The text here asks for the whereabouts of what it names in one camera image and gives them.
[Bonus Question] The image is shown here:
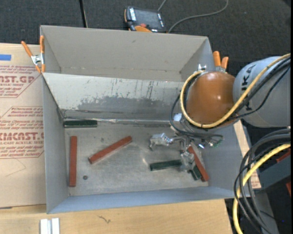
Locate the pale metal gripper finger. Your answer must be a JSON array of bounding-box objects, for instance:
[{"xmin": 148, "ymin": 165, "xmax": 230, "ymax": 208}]
[
  {"xmin": 149, "ymin": 133, "xmax": 173, "ymax": 151},
  {"xmin": 178, "ymin": 150, "xmax": 195, "ymax": 172}
]

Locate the red-brown flat block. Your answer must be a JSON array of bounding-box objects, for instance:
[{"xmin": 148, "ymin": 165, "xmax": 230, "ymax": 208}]
[
  {"xmin": 68, "ymin": 136, "xmax": 78, "ymax": 188},
  {"xmin": 187, "ymin": 146, "xmax": 209, "ymax": 182},
  {"xmin": 88, "ymin": 135, "xmax": 133, "ymax": 165}
]

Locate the dark green flat block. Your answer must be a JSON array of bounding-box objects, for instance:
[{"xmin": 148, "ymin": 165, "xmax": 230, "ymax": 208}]
[
  {"xmin": 63, "ymin": 119, "xmax": 98, "ymax": 129},
  {"xmin": 188, "ymin": 166, "xmax": 202, "ymax": 181},
  {"xmin": 149, "ymin": 160, "xmax": 183, "ymax": 172}
]

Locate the grey metal bin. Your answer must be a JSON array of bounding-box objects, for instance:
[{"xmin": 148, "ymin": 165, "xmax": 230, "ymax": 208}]
[{"xmin": 40, "ymin": 25, "xmax": 245, "ymax": 215}]

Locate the brown cardboard board red print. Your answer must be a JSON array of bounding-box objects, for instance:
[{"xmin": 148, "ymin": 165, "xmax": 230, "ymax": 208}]
[{"xmin": 0, "ymin": 42, "xmax": 47, "ymax": 211}]

